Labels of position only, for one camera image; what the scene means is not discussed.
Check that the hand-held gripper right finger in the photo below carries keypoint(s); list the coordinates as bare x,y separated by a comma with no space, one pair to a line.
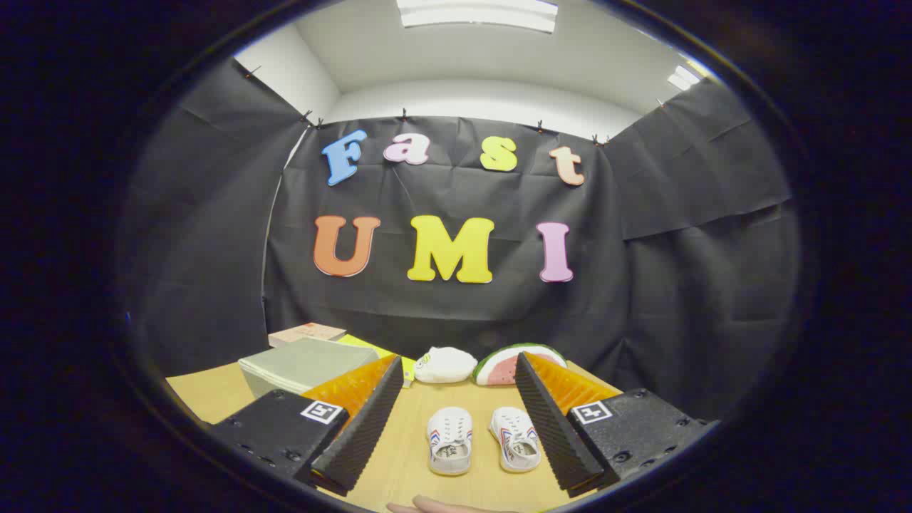
556,427

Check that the tan paperback book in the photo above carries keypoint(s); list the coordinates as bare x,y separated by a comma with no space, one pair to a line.
306,333

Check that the white plush toy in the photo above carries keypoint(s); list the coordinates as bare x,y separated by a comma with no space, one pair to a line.
445,365

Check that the yellow book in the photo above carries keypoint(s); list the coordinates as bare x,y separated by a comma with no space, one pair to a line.
367,344

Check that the white canvas shoe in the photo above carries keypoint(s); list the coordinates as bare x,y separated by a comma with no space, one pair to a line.
514,439
449,442

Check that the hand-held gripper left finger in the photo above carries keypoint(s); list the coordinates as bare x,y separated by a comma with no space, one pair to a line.
360,427

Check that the ceiling light panel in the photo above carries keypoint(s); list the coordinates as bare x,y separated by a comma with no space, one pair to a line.
477,14
684,77

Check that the watermelon slice plush toy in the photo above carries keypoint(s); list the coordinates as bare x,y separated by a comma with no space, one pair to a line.
499,370

